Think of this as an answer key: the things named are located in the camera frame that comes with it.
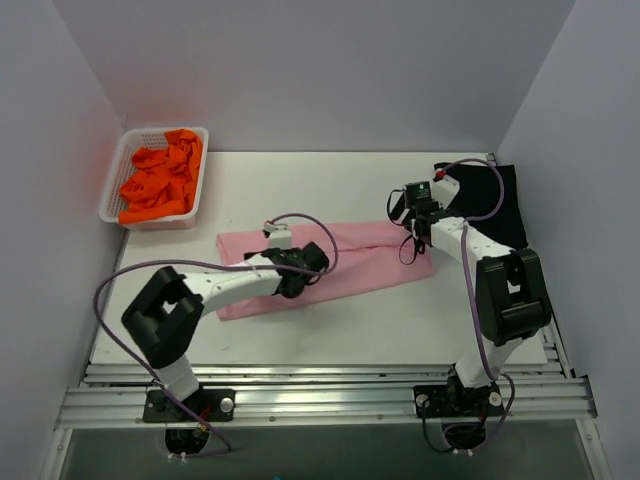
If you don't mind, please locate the pink t-shirt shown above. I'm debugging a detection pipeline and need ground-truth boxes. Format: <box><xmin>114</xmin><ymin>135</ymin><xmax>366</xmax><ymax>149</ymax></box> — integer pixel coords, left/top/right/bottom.
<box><xmin>216</xmin><ymin>221</ymin><xmax>436</xmax><ymax>321</ymax></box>

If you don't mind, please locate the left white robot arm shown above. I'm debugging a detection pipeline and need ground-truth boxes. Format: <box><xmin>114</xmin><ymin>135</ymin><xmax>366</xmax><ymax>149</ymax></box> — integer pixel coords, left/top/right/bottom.
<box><xmin>121</xmin><ymin>242</ymin><xmax>330</xmax><ymax>419</ymax></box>

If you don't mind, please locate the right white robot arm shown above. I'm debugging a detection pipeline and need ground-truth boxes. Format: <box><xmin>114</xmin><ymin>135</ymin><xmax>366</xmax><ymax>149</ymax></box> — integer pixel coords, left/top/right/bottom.
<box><xmin>393</xmin><ymin>180</ymin><xmax>551</xmax><ymax>413</ymax></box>

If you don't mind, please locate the black folded t-shirt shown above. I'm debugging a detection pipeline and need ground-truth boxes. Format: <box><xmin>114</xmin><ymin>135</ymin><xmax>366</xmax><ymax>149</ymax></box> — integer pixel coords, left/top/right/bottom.
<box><xmin>447</xmin><ymin>163</ymin><xmax>529</xmax><ymax>249</ymax></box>

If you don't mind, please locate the orange crumpled t-shirt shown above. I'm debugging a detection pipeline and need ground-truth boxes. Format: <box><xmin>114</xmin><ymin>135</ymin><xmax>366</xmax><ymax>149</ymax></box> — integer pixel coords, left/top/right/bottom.
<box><xmin>119</xmin><ymin>129</ymin><xmax>204</xmax><ymax>225</ymax></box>

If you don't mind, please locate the white plastic basket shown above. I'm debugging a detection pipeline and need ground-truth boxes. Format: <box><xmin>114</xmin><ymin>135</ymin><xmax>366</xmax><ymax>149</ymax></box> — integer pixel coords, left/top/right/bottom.
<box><xmin>99</xmin><ymin>126</ymin><xmax>209</xmax><ymax>231</ymax></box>

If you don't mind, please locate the black thin cable loop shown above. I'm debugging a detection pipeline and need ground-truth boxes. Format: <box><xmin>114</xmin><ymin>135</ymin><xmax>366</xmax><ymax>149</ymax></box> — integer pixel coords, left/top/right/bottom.
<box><xmin>385</xmin><ymin>188</ymin><xmax>431</xmax><ymax>266</ymax></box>

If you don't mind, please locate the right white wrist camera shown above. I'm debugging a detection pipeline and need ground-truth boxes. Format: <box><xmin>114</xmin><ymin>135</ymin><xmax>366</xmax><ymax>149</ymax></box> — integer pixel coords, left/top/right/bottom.
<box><xmin>431</xmin><ymin>169</ymin><xmax>460</xmax><ymax>208</ymax></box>

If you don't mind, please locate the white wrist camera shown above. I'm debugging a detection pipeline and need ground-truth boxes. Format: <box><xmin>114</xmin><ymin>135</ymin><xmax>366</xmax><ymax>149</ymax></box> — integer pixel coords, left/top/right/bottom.
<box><xmin>431</xmin><ymin>169</ymin><xmax>460</xmax><ymax>208</ymax></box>
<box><xmin>262</xmin><ymin>221</ymin><xmax>293</xmax><ymax>250</ymax></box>

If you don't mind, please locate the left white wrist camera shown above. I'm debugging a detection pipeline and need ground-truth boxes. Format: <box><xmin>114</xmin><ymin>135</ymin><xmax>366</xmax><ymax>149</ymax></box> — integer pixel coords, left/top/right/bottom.
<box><xmin>262</xmin><ymin>221</ymin><xmax>293</xmax><ymax>250</ymax></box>

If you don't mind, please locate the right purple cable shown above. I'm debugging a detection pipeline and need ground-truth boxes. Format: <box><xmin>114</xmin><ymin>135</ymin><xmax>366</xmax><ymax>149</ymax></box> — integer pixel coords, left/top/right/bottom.
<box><xmin>439</xmin><ymin>158</ymin><xmax>516</xmax><ymax>451</ymax></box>

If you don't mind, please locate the purple cable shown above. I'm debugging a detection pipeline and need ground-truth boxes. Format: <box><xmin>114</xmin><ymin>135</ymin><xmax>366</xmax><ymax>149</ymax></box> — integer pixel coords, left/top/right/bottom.
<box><xmin>94</xmin><ymin>213</ymin><xmax>340</xmax><ymax>457</ymax></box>
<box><xmin>439</xmin><ymin>158</ymin><xmax>516</xmax><ymax>451</ymax></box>

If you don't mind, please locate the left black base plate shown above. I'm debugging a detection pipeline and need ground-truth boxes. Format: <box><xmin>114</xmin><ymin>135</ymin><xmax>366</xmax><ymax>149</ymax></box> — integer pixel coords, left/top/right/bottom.
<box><xmin>142</xmin><ymin>388</ymin><xmax>236</xmax><ymax>423</ymax></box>

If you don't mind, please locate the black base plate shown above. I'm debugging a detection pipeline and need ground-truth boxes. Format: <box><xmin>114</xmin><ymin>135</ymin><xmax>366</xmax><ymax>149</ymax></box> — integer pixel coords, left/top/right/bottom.
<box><xmin>412</xmin><ymin>384</ymin><xmax>505</xmax><ymax>419</ymax></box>
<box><xmin>142</xmin><ymin>388</ymin><xmax>236</xmax><ymax>423</ymax></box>

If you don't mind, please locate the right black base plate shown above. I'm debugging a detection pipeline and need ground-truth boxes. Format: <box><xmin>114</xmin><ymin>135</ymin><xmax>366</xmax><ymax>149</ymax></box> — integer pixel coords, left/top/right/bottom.
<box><xmin>412</xmin><ymin>384</ymin><xmax>505</xmax><ymax>419</ymax></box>

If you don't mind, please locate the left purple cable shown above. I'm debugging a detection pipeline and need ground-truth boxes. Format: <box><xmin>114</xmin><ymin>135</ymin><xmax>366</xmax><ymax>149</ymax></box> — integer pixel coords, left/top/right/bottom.
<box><xmin>94</xmin><ymin>213</ymin><xmax>340</xmax><ymax>457</ymax></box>

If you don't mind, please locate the aluminium rail frame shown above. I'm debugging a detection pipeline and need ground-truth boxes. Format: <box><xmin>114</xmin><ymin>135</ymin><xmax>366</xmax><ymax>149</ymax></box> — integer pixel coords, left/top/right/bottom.
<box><xmin>43</xmin><ymin>152</ymin><xmax>610</xmax><ymax>479</ymax></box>

